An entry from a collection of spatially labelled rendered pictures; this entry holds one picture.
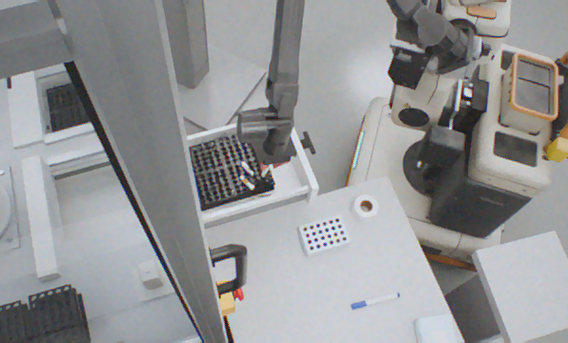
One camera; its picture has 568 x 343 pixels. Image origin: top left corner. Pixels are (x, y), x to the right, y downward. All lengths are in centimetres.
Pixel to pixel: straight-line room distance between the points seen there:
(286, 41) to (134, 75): 88
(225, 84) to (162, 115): 233
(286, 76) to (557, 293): 101
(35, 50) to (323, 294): 125
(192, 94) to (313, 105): 60
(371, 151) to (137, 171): 190
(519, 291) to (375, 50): 169
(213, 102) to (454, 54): 149
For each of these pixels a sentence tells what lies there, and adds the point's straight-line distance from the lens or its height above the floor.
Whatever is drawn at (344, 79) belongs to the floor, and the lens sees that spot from 271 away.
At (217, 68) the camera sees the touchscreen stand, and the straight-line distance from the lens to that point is 265.
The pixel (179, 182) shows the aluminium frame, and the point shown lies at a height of 182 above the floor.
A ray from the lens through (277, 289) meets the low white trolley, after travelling 140.
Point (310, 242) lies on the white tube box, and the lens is 142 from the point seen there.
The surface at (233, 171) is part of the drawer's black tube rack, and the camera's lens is 136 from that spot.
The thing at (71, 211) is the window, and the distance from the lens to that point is 37.
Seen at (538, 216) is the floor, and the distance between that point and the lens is 267.
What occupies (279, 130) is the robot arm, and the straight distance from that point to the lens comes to 115.
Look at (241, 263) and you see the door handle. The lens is 65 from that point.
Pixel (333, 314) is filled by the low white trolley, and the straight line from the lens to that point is 140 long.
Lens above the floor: 211
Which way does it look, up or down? 63 degrees down
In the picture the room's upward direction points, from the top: 8 degrees clockwise
